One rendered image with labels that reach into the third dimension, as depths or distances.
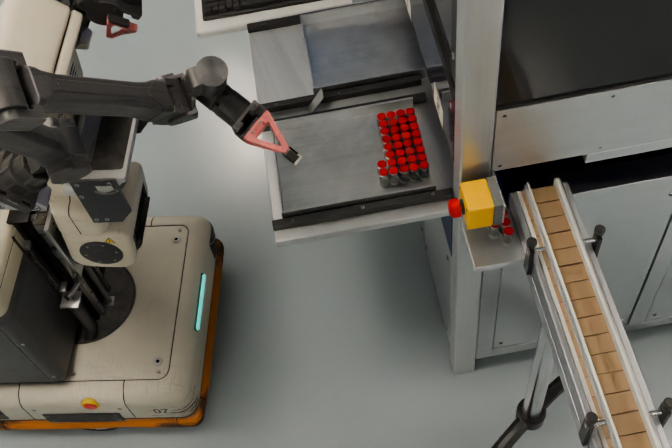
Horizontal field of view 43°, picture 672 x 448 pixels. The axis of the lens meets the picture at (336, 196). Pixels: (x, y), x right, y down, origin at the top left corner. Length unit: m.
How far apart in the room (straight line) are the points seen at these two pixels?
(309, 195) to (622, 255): 0.81
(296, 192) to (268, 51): 0.46
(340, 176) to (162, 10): 2.00
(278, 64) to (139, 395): 0.98
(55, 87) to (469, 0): 0.64
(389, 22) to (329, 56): 0.19
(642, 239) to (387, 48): 0.78
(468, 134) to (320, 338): 1.23
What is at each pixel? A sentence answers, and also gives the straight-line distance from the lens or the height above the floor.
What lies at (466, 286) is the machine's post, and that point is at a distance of 2.12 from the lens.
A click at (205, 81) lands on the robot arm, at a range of 1.47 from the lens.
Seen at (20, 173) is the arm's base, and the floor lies 1.23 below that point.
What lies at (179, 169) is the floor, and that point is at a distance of 3.15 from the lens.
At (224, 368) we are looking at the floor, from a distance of 2.70.
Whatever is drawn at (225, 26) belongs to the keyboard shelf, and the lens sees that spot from 2.40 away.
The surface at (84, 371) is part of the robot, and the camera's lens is 2.51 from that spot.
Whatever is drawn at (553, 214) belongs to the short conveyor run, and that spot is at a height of 0.93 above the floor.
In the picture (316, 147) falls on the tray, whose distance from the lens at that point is 1.96.
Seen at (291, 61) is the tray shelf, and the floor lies 0.88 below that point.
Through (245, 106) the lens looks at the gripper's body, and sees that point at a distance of 1.54.
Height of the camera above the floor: 2.41
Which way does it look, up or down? 55 degrees down
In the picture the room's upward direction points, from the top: 10 degrees counter-clockwise
